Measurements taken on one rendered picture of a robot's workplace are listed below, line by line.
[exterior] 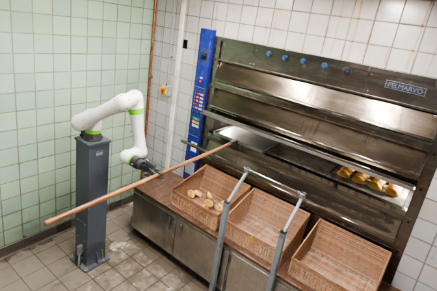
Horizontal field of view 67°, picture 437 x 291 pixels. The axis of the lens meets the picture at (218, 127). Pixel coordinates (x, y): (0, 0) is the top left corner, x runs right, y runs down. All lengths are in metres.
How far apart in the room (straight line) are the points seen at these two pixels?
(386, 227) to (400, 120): 0.80
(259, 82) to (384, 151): 1.11
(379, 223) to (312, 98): 1.05
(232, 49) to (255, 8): 0.40
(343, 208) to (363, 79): 1.00
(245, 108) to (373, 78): 1.08
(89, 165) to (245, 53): 1.60
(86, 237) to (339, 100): 2.36
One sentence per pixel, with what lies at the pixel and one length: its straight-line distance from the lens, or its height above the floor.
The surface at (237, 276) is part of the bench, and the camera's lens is 2.89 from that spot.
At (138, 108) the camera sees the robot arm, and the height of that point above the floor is 1.55.
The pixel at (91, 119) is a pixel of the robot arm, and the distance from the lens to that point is 2.52.
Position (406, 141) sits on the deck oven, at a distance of 2.56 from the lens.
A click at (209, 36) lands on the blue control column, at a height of 2.09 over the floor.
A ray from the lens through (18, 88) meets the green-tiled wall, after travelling 3.04.
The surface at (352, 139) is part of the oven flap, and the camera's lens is 2.63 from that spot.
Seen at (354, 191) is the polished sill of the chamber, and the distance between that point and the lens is 2.73.
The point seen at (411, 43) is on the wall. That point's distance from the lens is 2.49.
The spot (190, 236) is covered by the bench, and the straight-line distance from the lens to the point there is 3.03.
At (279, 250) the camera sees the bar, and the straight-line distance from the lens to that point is 2.45.
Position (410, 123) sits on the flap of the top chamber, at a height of 1.79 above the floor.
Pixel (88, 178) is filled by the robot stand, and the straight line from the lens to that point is 2.86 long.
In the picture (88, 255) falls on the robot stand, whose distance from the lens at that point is 3.29.
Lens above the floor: 2.27
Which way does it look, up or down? 18 degrees down
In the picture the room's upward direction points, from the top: 9 degrees clockwise
